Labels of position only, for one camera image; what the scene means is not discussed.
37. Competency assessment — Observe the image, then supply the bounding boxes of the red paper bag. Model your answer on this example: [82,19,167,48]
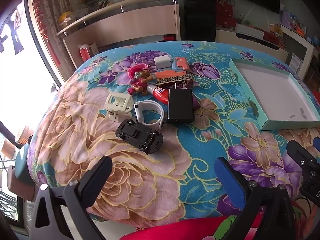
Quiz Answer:
[78,42,100,61]

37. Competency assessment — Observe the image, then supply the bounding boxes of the red gift box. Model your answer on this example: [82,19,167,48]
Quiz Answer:
[215,15,237,29]

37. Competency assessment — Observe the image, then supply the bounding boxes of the red hanging decoration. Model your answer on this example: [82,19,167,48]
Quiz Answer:
[32,0,62,65]

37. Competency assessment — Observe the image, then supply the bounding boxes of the white printed calendar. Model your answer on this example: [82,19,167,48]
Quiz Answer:
[290,53,304,73]

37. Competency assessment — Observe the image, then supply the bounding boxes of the pink puppy figure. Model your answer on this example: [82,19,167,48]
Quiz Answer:
[127,70,157,96]

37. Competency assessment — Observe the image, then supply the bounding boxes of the pink smartwatch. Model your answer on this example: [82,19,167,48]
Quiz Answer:
[127,64,150,80]

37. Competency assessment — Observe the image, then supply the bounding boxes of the orange blue toy knife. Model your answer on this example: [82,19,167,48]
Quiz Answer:
[155,70,188,79]

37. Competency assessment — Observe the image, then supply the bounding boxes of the red white small bottle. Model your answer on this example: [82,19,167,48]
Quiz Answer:
[147,84,170,105]

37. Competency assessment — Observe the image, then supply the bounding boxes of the curved wooden counter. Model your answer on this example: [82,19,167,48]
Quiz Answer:
[56,0,187,67]

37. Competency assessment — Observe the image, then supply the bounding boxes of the greek pattern rectangular box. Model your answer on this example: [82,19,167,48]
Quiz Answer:
[155,74,193,88]

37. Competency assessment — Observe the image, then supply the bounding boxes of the floral blanket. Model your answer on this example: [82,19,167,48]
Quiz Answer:
[26,41,320,228]

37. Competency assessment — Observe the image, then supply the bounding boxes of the black power adapter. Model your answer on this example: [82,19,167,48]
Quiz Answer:
[167,83,195,124]

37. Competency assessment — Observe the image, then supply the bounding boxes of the white television cabinet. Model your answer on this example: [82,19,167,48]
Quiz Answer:
[215,26,290,67]

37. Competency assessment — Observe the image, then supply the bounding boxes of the cream plastic clip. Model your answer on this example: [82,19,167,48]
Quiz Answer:
[104,92,133,122]

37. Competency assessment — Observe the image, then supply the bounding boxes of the white smartwatch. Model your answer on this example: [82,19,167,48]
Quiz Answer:
[133,100,165,130]

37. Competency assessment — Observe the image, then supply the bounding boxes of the purple box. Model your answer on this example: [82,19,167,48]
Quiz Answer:
[280,10,298,30]

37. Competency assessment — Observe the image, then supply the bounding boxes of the white flat box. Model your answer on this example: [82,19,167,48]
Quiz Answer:
[235,23,265,39]

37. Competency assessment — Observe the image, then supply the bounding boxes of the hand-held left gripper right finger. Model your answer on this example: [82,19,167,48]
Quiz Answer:
[214,156,298,240]

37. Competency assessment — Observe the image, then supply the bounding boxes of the teal shallow cardboard box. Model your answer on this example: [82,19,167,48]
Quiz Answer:
[229,57,320,131]

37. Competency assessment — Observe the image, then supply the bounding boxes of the white desk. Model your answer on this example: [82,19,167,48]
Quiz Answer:
[280,25,320,80]

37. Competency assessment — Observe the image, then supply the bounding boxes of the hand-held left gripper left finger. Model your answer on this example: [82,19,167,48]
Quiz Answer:
[30,156,113,240]

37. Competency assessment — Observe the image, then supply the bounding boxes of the black toy car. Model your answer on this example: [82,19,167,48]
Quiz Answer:
[115,119,164,155]

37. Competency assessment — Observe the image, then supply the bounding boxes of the teal cushioned stool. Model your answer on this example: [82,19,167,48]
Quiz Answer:
[14,142,33,180]

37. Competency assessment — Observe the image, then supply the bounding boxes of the red floral cloth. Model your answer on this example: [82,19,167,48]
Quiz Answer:
[119,204,320,240]

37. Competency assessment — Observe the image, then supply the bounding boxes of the red gift bag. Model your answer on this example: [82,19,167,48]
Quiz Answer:
[215,0,237,17]

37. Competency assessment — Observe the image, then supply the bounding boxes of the white charger plug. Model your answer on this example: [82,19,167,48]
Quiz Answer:
[153,56,171,69]

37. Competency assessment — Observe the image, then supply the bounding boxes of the black water dispenser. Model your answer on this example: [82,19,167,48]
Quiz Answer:
[182,0,217,42]

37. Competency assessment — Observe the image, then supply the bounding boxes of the flat red boxes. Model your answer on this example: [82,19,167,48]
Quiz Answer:
[262,30,285,49]

